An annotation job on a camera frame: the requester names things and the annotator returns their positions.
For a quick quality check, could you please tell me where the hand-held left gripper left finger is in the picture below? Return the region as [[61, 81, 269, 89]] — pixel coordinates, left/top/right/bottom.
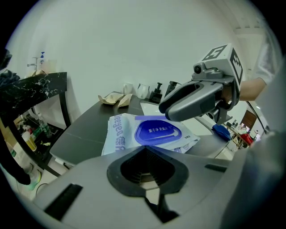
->
[[33, 145, 166, 229]]

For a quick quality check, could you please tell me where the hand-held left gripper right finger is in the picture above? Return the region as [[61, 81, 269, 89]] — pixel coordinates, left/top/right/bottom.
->
[[145, 145, 232, 229]]

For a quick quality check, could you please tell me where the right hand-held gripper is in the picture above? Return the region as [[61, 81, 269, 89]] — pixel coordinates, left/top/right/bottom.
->
[[158, 43, 244, 126]]

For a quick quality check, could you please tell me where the blue wet wipe lid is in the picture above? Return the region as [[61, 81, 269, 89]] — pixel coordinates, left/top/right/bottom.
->
[[134, 119, 186, 146]]

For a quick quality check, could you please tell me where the pale wet wipe pack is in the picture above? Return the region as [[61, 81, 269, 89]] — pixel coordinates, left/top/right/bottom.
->
[[101, 112, 201, 156]]

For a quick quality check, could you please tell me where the person's right forearm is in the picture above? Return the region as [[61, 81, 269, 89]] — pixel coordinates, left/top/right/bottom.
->
[[238, 77, 268, 102]]

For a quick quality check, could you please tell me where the person's right hand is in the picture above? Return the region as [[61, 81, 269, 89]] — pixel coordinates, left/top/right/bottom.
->
[[221, 85, 233, 104]]

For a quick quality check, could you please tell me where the black soap dispenser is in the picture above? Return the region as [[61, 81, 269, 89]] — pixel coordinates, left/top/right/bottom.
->
[[149, 82, 164, 104]]

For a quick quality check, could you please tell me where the white cup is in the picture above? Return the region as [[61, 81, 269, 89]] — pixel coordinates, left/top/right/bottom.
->
[[122, 82, 134, 95], [136, 83, 150, 100]]

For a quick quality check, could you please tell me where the blue cloth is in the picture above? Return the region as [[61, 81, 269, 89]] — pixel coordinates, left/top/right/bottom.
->
[[212, 123, 232, 142]]

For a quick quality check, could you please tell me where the brown paper packet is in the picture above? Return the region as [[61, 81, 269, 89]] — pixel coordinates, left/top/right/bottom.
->
[[117, 93, 134, 108], [98, 92, 125, 105]]

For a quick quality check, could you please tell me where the dark-topped wooden vanity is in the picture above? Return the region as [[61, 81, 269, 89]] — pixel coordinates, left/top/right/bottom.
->
[[49, 91, 238, 167]]

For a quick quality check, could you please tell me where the brown wooden door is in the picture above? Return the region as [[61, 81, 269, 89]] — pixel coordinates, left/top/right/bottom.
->
[[241, 110, 257, 132]]

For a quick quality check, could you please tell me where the green-label water bottle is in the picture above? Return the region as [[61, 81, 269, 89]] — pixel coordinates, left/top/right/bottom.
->
[[37, 112, 53, 139]]

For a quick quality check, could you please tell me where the yellow liquid bottle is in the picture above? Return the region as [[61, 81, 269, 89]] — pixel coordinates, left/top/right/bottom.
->
[[21, 131, 38, 152]]

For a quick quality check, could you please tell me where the white plastic bottle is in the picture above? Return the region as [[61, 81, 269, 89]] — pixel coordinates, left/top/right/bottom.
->
[[5, 140, 25, 166]]

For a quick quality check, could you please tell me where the person's shirt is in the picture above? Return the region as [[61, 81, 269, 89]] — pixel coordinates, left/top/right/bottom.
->
[[252, 37, 280, 85]]

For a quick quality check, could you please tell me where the black marble table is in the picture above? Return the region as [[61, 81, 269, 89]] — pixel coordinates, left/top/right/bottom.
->
[[0, 72, 72, 178]]

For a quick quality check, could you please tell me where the crumpled brown paper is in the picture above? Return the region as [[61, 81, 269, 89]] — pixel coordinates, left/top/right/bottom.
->
[[26, 69, 46, 78]]

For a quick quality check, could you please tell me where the clear plastic container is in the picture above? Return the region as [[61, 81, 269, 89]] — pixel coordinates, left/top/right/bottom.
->
[[43, 59, 58, 73]]

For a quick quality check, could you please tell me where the white pump bottle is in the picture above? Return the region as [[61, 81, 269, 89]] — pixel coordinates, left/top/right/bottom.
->
[[37, 51, 46, 70]]

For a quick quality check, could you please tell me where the chrome faucet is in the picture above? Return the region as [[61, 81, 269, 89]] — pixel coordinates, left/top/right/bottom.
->
[[27, 57, 39, 71]]

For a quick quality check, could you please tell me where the dark cloth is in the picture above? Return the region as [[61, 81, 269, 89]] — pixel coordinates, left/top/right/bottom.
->
[[0, 69, 21, 88]]

